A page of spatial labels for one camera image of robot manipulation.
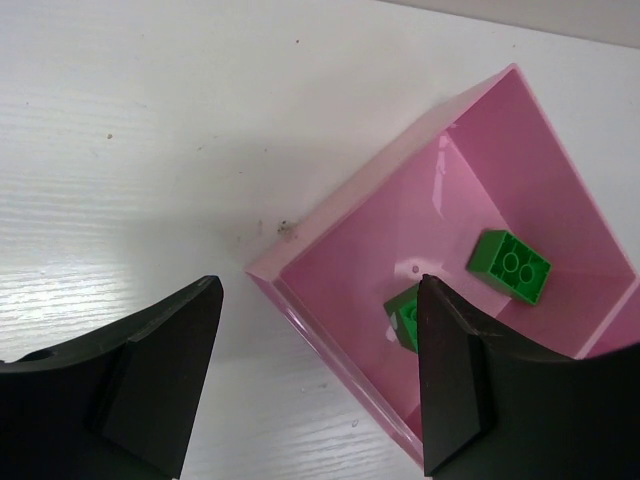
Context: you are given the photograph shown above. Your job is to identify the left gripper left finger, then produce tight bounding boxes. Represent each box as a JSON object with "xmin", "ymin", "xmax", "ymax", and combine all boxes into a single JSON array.
[{"xmin": 1, "ymin": 275, "xmax": 224, "ymax": 479}]

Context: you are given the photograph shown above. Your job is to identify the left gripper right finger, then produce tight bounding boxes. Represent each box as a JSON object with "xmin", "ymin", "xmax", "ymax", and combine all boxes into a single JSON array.
[{"xmin": 417, "ymin": 275, "xmax": 639, "ymax": 479}]

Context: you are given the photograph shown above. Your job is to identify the green on yellow lego stack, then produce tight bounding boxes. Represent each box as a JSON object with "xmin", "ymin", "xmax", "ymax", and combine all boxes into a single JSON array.
[{"xmin": 383, "ymin": 283, "xmax": 419, "ymax": 353}]

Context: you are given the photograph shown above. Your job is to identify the green square lego brick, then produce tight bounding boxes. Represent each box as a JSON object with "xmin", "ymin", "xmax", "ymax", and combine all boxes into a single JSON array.
[{"xmin": 466, "ymin": 230, "xmax": 552, "ymax": 305}]

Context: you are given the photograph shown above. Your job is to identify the small pink bin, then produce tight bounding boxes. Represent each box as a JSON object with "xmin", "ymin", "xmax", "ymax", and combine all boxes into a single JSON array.
[{"xmin": 578, "ymin": 281, "xmax": 639, "ymax": 358}]

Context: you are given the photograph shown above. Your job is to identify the large pink bin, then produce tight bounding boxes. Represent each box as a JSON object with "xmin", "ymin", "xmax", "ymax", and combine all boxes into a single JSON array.
[{"xmin": 247, "ymin": 65, "xmax": 639, "ymax": 476}]

